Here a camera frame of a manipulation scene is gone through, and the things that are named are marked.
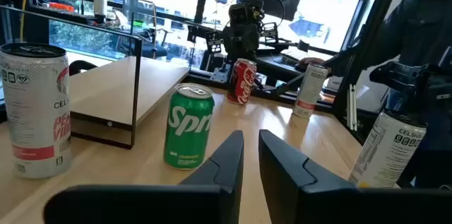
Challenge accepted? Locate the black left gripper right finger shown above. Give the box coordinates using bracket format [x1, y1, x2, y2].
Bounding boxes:
[258, 129, 452, 224]

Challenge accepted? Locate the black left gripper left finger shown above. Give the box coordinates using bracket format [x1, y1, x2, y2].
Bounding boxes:
[42, 130, 245, 224]

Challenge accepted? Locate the red Coca-Cola can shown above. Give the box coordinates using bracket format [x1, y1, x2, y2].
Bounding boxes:
[226, 57, 258, 106]

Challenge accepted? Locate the green Sprite can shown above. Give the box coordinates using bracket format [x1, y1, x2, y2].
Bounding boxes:
[163, 82, 215, 171]

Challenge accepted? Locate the white Celsius can red band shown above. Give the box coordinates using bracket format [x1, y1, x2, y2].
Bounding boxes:
[292, 63, 329, 119]
[0, 42, 73, 179]

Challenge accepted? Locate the yellow print Celsius can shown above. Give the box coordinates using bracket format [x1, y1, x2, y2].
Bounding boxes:
[347, 109, 428, 189]

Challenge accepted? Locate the grey desk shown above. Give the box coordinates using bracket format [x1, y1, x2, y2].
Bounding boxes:
[256, 47, 342, 103]

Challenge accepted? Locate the person's hand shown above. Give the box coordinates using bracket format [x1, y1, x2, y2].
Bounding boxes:
[299, 57, 326, 66]

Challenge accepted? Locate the mesh office chair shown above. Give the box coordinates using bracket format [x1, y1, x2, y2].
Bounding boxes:
[116, 0, 169, 59]

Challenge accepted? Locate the white cylindrical speaker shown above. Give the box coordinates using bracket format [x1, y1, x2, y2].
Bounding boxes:
[93, 0, 107, 16]

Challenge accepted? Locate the person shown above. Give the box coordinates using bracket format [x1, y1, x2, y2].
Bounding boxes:
[299, 0, 452, 189]

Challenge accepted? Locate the cluttered workbench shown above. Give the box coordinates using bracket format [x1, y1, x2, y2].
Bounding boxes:
[28, 0, 121, 27]

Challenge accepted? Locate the wooden shelf with black frame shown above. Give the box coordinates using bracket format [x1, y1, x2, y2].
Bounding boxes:
[0, 4, 191, 150]

